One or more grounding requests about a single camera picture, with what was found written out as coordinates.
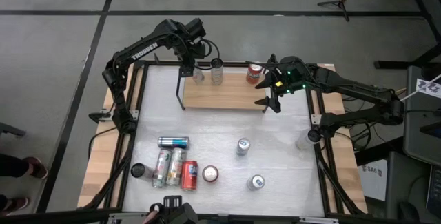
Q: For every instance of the black laptop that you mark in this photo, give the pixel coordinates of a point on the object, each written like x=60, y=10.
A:
x=435, y=189

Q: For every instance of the grey chair leg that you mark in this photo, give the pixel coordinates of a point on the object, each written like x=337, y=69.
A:
x=12, y=130

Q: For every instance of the person's hand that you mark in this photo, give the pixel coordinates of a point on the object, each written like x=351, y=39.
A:
x=150, y=217

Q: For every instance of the black aluminium table frame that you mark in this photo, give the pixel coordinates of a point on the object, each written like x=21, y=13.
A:
x=124, y=189

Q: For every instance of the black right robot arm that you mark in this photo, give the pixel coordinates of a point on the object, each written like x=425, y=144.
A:
x=361, y=93

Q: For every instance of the red Fanta can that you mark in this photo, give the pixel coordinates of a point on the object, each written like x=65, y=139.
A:
x=210, y=173
x=189, y=175
x=254, y=75

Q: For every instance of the grey desk top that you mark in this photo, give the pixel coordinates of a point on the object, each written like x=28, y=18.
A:
x=418, y=134
x=406, y=186

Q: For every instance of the white paper tag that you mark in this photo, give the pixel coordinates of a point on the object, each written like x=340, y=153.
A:
x=427, y=88

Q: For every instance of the black computer mouse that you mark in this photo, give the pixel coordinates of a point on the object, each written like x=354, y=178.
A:
x=408, y=213

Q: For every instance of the person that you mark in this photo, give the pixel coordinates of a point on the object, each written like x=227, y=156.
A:
x=36, y=169

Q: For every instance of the black desk frame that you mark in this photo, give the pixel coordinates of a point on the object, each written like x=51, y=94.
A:
x=396, y=64

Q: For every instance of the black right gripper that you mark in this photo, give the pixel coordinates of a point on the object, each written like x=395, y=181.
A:
x=291, y=76

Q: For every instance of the silver Celsius can green print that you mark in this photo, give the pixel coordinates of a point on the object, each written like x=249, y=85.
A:
x=161, y=168

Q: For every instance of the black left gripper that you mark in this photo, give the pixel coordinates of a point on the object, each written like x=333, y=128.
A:
x=191, y=51

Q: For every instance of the white cardboard box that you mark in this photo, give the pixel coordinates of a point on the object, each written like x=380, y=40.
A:
x=373, y=184

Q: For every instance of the black handheld device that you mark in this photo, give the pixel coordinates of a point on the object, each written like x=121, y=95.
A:
x=175, y=210

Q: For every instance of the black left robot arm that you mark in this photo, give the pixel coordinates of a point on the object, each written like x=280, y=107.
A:
x=144, y=52

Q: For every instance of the blue silver Red Bull can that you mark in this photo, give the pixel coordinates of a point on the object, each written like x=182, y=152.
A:
x=243, y=146
x=173, y=142
x=255, y=182

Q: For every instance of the silver Celsius can orange print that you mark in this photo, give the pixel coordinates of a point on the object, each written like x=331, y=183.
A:
x=176, y=166

